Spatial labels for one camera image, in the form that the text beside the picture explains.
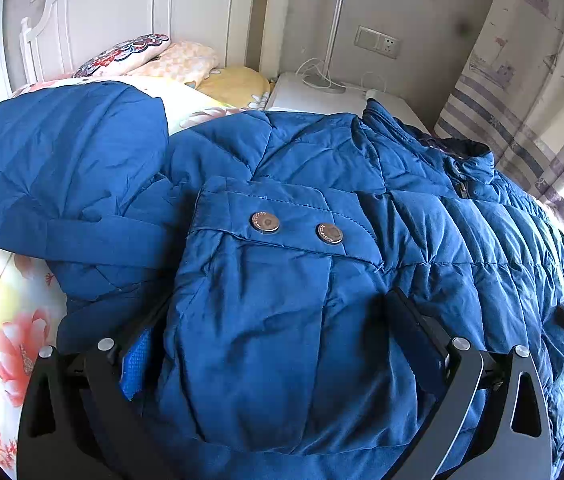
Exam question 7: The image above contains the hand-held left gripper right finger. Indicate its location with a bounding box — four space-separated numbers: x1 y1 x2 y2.
386 287 554 480

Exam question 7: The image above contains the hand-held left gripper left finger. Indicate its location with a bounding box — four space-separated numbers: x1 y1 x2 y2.
16 301 179 480

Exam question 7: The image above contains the blue puffer jacket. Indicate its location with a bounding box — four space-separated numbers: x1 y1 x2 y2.
0 80 564 480

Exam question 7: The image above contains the floral bed sheet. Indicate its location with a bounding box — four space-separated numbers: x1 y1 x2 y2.
0 72 273 472

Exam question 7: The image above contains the striped printed curtain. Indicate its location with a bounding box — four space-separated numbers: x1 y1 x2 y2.
434 0 564 207

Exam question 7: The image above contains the white nightstand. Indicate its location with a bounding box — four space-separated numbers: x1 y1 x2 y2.
264 72 435 136

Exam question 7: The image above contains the yellow pillow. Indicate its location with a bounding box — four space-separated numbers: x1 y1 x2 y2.
197 66 271 111

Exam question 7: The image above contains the peach patterned pillow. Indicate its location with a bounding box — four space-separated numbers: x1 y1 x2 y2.
144 41 221 89

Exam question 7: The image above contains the embroidered floral pillow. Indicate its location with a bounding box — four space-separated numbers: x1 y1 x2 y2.
72 34 171 79

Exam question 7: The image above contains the silver pole desk lamp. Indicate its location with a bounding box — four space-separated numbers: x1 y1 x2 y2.
302 0 351 94

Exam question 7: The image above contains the white wooden headboard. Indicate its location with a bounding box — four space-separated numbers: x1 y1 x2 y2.
4 0 273 86

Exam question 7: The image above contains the white cable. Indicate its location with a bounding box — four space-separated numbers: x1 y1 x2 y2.
294 57 380 97

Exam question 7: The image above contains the wall socket panel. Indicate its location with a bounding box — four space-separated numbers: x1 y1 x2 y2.
354 25 403 57

